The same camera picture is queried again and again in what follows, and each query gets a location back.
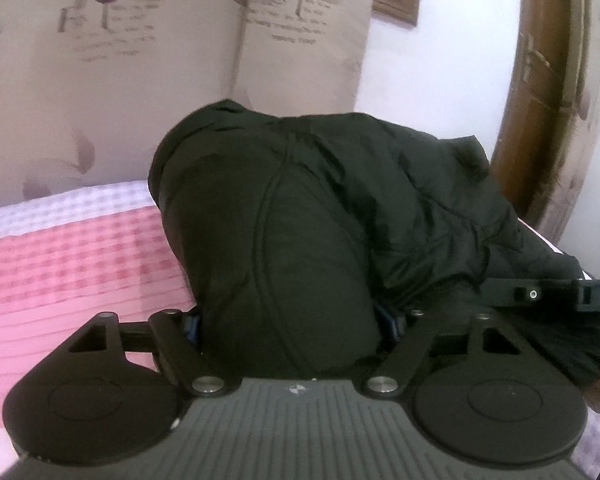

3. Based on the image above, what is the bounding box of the large black jacket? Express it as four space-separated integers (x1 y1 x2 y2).
148 101 582 379

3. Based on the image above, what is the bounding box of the pink white checkered bedsheet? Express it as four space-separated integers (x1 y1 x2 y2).
0 181 195 472

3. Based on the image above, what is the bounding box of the brown wooden door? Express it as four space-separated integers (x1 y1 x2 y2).
491 0 600 243

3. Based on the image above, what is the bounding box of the beige leaf print curtain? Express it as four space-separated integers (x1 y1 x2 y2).
0 0 372 207

